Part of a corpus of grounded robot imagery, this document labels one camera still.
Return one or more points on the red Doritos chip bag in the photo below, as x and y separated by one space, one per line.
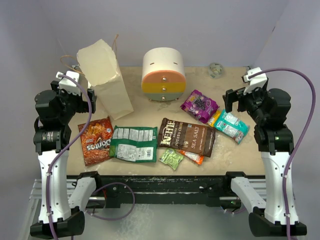
95 141

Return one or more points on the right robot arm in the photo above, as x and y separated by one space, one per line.
276 215

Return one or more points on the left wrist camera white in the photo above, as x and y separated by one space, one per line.
69 86

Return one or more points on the clear tape roll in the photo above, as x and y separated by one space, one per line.
215 70

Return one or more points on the green chip bag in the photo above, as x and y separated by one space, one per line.
134 144

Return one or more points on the orange snack packet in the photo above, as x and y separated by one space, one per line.
198 159

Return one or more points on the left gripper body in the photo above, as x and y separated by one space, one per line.
71 102

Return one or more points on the yellow snack bar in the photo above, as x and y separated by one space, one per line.
214 118

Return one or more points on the black metal base frame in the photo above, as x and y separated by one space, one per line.
208 190

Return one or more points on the brown Kettle chip bag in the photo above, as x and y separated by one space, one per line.
189 137

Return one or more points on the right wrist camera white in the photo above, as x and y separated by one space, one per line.
254 79

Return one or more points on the light green snack packet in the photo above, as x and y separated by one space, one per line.
171 158

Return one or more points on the purple candy bag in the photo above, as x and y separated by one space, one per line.
201 107

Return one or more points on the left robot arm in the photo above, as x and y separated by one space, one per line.
61 215

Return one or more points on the teal snack packet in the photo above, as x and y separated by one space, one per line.
231 126

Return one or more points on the white paper bag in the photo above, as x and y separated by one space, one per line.
99 65

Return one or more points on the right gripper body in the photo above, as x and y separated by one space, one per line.
251 102

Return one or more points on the round three-drawer cabinet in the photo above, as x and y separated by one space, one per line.
163 74

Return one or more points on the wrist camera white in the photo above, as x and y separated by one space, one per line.
69 86
254 79

